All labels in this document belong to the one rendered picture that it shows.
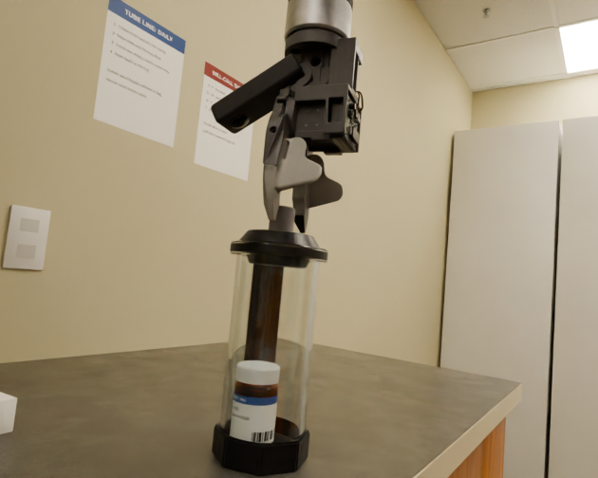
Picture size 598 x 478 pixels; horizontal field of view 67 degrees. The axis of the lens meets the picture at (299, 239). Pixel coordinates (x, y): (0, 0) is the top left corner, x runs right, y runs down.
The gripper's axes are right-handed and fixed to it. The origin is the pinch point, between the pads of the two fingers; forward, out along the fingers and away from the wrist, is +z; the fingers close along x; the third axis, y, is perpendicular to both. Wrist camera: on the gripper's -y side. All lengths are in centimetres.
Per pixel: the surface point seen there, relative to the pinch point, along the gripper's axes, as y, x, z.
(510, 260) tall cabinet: 47, 249, -16
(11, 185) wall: -58, 11, -6
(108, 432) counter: -17.5, -3.2, 25.6
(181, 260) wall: -47, 51, 4
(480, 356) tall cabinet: 34, 253, 43
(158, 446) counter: -10.4, -3.6, 25.6
